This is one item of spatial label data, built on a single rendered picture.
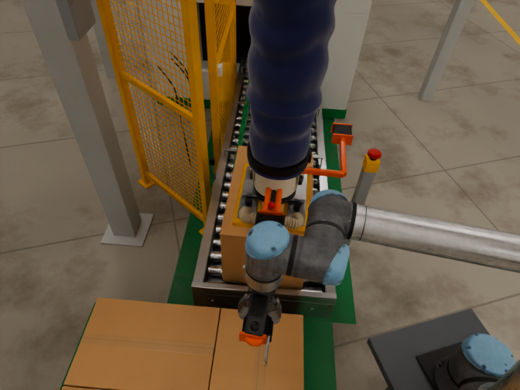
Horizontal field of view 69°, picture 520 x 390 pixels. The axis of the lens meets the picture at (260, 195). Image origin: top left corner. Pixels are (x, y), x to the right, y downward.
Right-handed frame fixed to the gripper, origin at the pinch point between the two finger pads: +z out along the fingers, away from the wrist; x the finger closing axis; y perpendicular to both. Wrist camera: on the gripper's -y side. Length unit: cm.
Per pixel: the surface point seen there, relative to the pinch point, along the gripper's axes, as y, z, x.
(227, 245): 50, 38, 19
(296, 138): 51, -25, -4
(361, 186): 103, 42, -43
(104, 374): -1, 71, 63
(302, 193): 59, 8, -10
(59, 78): 105, -1, 111
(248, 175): 68, 11, 13
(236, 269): 50, 57, 15
